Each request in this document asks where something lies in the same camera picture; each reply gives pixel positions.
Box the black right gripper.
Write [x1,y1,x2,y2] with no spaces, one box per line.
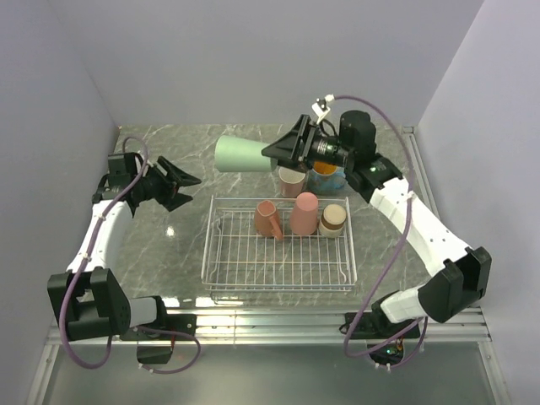
[262,115,354,174]

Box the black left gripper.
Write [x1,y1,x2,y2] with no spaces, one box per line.
[132,156,200,211]

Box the tall green plastic cup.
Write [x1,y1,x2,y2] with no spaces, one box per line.
[214,135,278,173]

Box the tall pink plastic cup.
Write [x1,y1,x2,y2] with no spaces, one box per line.
[289,192,318,236]

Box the orange floral mug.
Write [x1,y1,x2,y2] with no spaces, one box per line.
[254,200,284,240]

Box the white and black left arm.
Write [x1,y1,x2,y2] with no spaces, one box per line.
[47,152,201,342]

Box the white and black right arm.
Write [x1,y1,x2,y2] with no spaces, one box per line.
[262,111,492,337]

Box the pink mug, cream inside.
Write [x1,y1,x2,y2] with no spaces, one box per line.
[278,167,306,198]

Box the blue mug, yellow inside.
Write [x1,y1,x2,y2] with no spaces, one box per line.
[307,161,346,195]

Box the cream and brown ceramic cup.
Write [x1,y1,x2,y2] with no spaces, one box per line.
[318,203,347,238]

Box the white wire dish rack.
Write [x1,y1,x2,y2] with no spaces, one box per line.
[201,197,358,292]

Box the aluminium mounting rail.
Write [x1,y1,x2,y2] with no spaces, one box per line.
[45,307,493,347]

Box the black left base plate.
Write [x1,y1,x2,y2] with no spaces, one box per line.
[119,314,202,370]

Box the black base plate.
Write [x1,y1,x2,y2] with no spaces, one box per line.
[119,314,202,370]
[351,313,421,366]

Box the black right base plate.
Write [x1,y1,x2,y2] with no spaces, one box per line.
[351,313,421,366]

